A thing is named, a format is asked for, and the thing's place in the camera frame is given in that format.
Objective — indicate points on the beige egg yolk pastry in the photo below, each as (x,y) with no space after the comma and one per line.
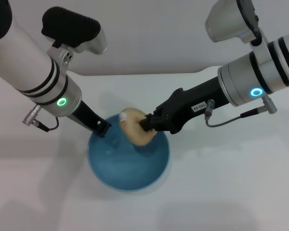
(132,127)

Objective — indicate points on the blue ceramic bowl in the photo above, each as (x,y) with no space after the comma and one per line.
(127,168)

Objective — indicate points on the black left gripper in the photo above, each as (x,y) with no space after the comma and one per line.
(85,115)

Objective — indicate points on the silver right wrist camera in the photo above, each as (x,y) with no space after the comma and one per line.
(226,21)

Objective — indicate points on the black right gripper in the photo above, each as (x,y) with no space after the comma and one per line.
(180,108)

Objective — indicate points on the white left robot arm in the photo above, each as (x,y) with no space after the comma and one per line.
(26,69)

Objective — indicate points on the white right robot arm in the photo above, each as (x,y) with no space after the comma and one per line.
(255,72)

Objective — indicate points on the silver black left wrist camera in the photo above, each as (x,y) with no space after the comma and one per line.
(69,26)

